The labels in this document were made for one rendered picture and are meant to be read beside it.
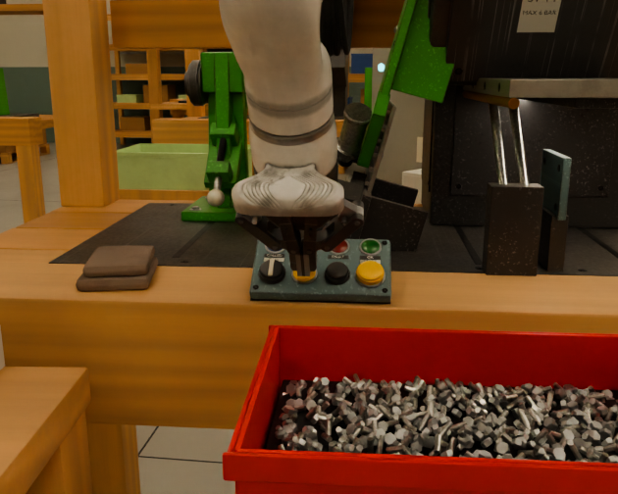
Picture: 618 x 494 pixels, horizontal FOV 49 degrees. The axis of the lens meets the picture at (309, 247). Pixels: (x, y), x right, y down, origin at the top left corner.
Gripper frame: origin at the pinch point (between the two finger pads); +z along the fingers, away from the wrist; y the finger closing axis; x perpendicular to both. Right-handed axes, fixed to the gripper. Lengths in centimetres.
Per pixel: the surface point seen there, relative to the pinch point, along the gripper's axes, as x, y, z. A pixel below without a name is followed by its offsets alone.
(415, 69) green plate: -30.2, -12.4, -2.3
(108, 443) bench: -15, 48, 83
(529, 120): -39, -31, 13
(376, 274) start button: 0.7, -7.6, 1.6
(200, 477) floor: -30, 40, 136
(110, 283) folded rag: 0.7, 21.7, 4.3
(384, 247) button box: -4.0, -8.4, 2.7
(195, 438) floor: -47, 46, 149
